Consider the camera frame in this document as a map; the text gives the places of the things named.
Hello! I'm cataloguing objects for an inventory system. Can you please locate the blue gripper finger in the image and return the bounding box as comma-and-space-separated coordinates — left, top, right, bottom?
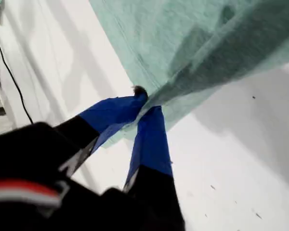
123, 105, 186, 231
53, 85, 149, 174

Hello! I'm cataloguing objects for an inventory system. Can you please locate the pale green T-shirt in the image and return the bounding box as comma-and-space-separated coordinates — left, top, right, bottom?
89, 0, 289, 148

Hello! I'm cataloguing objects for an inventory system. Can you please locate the black camera cable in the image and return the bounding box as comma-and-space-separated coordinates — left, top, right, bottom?
0, 25, 34, 125

